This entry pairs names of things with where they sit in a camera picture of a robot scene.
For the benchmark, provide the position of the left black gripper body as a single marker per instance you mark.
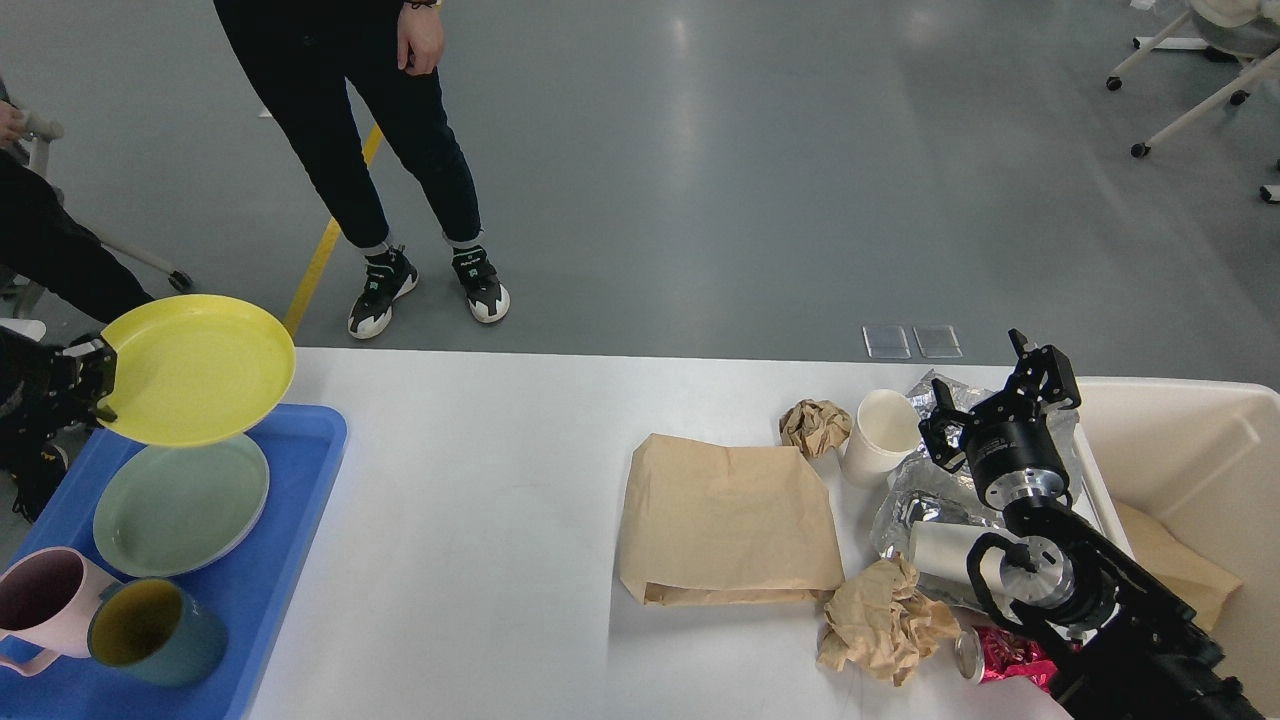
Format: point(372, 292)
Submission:
point(26, 372)

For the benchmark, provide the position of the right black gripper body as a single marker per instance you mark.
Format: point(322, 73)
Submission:
point(1012, 459)

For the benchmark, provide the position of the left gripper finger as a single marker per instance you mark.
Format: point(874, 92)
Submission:
point(91, 365)
point(93, 416)

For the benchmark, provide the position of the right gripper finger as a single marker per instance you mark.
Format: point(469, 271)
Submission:
point(943, 430)
point(1043, 380)

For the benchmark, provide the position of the yellow plate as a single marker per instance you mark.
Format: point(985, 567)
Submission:
point(196, 369)

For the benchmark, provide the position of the pink mug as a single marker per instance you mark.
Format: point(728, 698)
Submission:
point(49, 599)

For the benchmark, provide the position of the teal mug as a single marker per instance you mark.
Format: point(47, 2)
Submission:
point(154, 631)

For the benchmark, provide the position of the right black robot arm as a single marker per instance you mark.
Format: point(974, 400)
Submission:
point(1124, 646)

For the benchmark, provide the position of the white side table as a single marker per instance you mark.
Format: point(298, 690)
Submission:
point(32, 329)

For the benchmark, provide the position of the silver foil bag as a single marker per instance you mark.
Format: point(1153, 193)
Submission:
point(921, 493)

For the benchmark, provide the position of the right clear floor plate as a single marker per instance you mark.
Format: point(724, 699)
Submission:
point(938, 341)

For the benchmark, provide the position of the clear floor plate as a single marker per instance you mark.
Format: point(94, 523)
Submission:
point(887, 342)
point(938, 341)

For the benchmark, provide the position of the left clear floor plate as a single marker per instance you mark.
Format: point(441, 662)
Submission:
point(887, 342)

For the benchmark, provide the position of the person in dark clothes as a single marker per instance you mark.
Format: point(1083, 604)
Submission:
point(44, 244)

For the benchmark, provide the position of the lying white paper cup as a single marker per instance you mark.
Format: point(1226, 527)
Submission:
point(940, 549)

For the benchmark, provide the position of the light green plate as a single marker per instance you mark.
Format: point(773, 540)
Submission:
point(169, 511)

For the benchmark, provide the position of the small crumpled brown paper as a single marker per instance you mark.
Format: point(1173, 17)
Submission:
point(815, 427)

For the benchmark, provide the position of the beige plastic bin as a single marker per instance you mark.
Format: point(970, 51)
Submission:
point(1203, 458)

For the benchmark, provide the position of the crushed red can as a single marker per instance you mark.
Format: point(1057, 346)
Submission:
point(986, 654)

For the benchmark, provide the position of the large crumpled brown paper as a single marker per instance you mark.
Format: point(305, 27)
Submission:
point(882, 622)

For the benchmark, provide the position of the blue plastic tray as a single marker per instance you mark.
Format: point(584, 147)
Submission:
point(249, 589)

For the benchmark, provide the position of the brown paper in bin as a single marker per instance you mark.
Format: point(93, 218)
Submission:
point(1201, 583)

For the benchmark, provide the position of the flat brown paper bag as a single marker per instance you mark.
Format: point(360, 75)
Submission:
point(707, 525)

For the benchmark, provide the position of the person in black sneakers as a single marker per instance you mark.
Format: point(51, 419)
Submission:
point(303, 59)

